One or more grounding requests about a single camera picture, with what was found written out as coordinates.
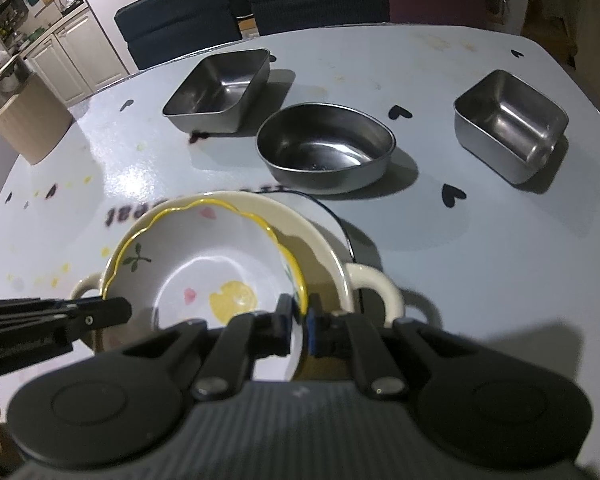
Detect square stainless steel container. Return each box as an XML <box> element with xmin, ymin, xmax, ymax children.
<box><xmin>162</xmin><ymin>48</ymin><xmax>272</xmax><ymax>135</ymax></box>
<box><xmin>453</xmin><ymin>69</ymin><xmax>570</xmax><ymax>185</ymax></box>

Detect cream two-handled bowl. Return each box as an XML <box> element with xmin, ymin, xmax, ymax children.
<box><xmin>69</xmin><ymin>190</ymin><xmax>405</xmax><ymax>382</ymax></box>

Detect white kitchen cabinet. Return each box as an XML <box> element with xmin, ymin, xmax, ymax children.
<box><xmin>22</xmin><ymin>10</ymin><xmax>131</xmax><ymax>107</ymax></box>

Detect floral bowl yellow rim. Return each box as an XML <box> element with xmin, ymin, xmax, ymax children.
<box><xmin>102</xmin><ymin>198</ymin><xmax>310</xmax><ymax>382</ymax></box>

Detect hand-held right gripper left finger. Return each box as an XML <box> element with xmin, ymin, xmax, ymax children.
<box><xmin>122</xmin><ymin>293</ymin><xmax>294</xmax><ymax>401</ymax></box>

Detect round stainless steel bowl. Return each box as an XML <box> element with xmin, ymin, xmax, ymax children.
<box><xmin>256</xmin><ymin>102</ymin><xmax>397</xmax><ymax>196</ymax></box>

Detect beige jug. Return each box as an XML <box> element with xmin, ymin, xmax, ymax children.
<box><xmin>0</xmin><ymin>72</ymin><xmax>74</xmax><ymax>166</ymax></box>

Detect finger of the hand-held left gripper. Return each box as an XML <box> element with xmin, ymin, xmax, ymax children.
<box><xmin>66</xmin><ymin>297</ymin><xmax>133</xmax><ymax>334</ymax></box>

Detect white square plate black rim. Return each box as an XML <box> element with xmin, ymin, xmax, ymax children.
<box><xmin>250</xmin><ymin>190</ymin><xmax>365</xmax><ymax>313</ymax></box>

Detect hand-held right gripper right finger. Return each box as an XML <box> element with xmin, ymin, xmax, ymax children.
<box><xmin>305</xmin><ymin>295</ymin><xmax>461</xmax><ymax>401</ymax></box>

